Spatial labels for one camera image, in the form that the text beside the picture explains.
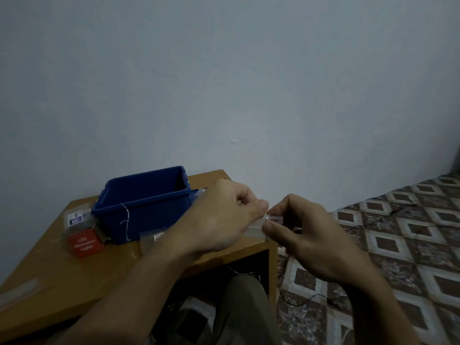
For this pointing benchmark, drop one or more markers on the person's left hand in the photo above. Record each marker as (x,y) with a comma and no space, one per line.
(212,222)

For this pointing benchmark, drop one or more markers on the person's right hand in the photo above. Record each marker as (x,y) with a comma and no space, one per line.
(316,244)

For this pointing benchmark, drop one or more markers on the person's right thumb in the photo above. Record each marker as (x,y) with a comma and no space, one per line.
(275,235)

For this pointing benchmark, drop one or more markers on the person's left thumb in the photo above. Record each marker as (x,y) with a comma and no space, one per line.
(256,213)

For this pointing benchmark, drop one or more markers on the small clear plastic bag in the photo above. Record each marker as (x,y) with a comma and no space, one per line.
(257,228)

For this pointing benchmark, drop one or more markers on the person's right forearm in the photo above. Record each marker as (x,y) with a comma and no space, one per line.
(373,308)

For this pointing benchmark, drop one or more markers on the person's left forearm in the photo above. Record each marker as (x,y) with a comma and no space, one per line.
(136,291)

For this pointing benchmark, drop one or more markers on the person's grey trouser leg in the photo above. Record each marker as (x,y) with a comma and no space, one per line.
(240,312)

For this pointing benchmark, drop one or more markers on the clear bag with white label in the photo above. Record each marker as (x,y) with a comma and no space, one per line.
(152,238)

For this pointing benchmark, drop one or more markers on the blue plastic bin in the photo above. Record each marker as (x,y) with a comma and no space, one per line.
(143,211)

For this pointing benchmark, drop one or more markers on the red cardboard box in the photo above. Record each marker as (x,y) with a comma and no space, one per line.
(84,245)

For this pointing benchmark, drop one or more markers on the brown wooden table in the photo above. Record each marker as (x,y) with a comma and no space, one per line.
(90,276)

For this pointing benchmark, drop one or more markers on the clear bag with blue label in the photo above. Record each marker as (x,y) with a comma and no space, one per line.
(76,216)

